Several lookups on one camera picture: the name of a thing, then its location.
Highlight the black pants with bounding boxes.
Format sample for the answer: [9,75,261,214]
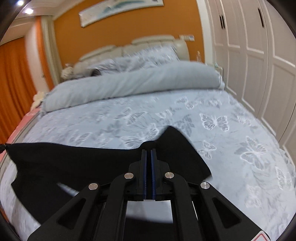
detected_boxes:
[4,126,211,224]

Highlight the butterfly print bed sheet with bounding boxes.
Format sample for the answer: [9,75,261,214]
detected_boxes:
[0,89,296,241]

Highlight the pink topped drawer bench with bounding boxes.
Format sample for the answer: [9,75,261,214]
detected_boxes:
[1,108,41,177]

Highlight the white flower plush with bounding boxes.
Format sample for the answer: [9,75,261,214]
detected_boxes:
[30,91,46,111]

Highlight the grey rolled duvet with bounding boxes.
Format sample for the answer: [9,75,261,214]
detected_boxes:
[41,61,225,114]

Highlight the orange curtain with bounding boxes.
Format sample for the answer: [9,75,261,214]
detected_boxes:
[0,38,37,144]

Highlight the beige leather headboard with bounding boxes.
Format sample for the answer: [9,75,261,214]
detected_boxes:
[73,35,190,75]

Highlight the grey patterned pillow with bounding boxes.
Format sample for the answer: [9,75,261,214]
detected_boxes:
[87,44,179,75]

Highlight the white wardrobe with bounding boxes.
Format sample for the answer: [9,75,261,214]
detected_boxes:
[206,1,295,159]

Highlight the wall switch panel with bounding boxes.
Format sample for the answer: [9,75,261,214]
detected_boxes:
[179,35,195,42]

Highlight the framed wall painting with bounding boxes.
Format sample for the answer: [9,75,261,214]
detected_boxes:
[79,0,164,28]

